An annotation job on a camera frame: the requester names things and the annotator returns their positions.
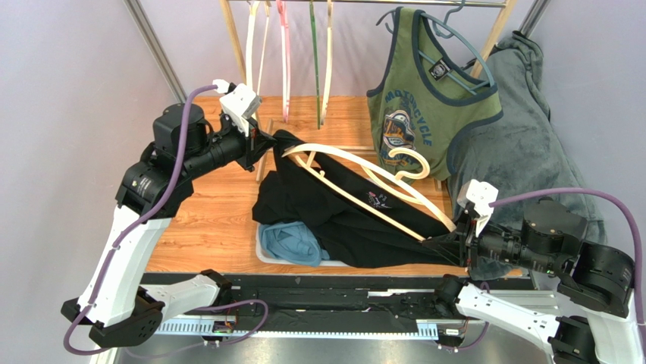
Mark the pink plastic hanger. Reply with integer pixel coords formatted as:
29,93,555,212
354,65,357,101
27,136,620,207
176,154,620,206
276,0,291,123

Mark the aluminium frame post left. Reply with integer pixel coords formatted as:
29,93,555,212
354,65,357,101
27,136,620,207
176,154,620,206
124,0,187,102

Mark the light wooden hanger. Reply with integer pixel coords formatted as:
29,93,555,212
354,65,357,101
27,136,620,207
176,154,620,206
281,143,458,242

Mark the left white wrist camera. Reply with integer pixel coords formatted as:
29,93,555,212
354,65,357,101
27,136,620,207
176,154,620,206
212,79,262,137

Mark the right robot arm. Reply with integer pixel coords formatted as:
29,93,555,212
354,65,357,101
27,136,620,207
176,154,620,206
432,197,645,363

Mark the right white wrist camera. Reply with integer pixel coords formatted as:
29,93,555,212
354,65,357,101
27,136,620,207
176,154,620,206
456,179,499,237

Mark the olive green tank top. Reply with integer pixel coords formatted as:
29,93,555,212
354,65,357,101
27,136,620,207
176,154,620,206
366,7,503,180

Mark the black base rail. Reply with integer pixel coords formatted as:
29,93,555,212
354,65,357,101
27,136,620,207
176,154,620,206
160,274,482,338

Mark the blue tank top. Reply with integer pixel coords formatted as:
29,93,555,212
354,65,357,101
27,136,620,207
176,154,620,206
258,221,331,267

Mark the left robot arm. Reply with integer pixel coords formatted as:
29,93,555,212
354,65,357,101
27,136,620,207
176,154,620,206
61,104,276,352

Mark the aluminium frame post right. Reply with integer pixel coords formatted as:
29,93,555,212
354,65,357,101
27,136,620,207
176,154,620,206
518,0,551,36

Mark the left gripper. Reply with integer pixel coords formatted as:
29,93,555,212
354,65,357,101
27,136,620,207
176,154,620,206
183,113,276,180

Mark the grey fleece blanket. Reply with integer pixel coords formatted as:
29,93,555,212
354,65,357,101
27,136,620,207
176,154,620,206
446,30,607,281

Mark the black garment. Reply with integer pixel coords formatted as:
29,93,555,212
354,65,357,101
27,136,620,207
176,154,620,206
252,130,449,268

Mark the aluminium frame post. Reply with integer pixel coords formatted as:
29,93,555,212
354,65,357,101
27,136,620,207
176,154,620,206
518,0,551,36
124,0,187,102

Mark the white plastic basket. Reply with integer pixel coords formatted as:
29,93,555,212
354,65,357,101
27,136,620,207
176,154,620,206
255,223,348,267

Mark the cream plastic hanger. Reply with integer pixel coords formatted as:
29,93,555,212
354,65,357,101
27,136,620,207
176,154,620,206
244,1,271,96

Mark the green plastic hanger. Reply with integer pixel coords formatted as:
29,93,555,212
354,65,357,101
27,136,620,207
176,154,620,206
309,1,321,130

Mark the teal plastic hanger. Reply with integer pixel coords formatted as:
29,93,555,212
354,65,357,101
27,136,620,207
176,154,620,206
375,0,497,97

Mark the beige wooden hanger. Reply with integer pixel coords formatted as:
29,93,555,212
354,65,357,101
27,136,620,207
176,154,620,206
321,0,334,126

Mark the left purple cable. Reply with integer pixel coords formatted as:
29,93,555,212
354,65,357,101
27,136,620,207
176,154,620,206
63,84,219,356

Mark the wooden clothes rack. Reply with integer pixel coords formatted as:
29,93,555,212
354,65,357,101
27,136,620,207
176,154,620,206
218,0,521,190

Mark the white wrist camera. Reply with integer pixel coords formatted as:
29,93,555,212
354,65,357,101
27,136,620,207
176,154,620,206
212,79,262,137
456,179,499,237

